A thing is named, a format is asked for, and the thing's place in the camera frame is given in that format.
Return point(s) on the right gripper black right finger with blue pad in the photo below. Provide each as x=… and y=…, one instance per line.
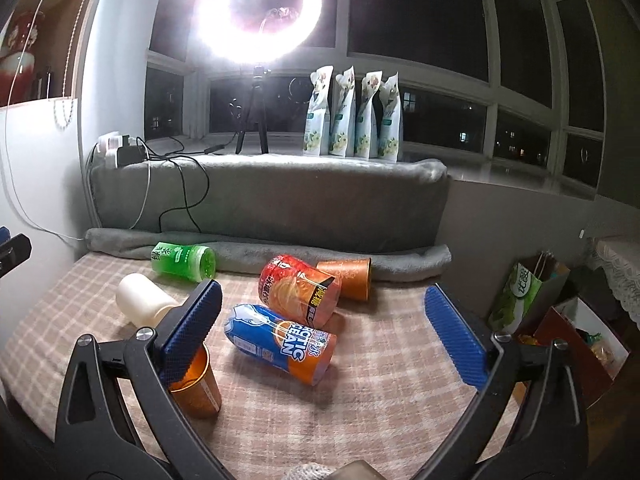
x=527, y=419

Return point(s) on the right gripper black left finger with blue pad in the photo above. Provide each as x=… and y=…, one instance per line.
x=95, y=437

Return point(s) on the orange metallic cup upright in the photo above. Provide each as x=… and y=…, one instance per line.
x=197, y=393

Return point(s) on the white plastic cup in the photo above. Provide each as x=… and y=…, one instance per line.
x=142, y=302

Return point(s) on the green plastic cup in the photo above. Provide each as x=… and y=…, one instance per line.
x=194, y=263

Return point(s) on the blue orange snack cup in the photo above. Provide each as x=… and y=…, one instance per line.
x=299, y=350

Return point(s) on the red orange snack cup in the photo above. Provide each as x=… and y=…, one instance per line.
x=298, y=291

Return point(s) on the orange plastic cup lying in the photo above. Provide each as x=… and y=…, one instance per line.
x=355, y=277

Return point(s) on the red white gift bag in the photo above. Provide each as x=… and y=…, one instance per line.
x=598, y=354

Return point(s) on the green white paper bag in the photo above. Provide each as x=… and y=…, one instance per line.
x=532, y=287

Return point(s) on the plaid beige cloth cover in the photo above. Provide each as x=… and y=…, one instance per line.
x=389, y=397

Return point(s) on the white lace cloth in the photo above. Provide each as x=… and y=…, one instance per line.
x=618, y=257

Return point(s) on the black clamp at left edge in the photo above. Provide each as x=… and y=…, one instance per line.
x=14, y=250

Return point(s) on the rolled grey blanket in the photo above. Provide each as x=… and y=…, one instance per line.
x=245, y=256

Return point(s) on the black power adapter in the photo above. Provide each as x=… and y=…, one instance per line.
x=129, y=153

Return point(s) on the white power strip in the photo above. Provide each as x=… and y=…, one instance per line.
x=108, y=145

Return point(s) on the grey sofa backrest cushion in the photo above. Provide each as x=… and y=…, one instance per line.
x=345, y=204

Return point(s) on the white green pouch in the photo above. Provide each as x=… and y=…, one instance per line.
x=390, y=133
x=365, y=120
x=318, y=117
x=343, y=130

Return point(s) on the black tripod stand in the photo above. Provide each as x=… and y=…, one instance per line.
x=254, y=107

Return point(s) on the red white figurine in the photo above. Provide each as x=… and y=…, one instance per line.
x=18, y=65

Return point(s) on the bright ring light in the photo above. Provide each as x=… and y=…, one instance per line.
x=253, y=32

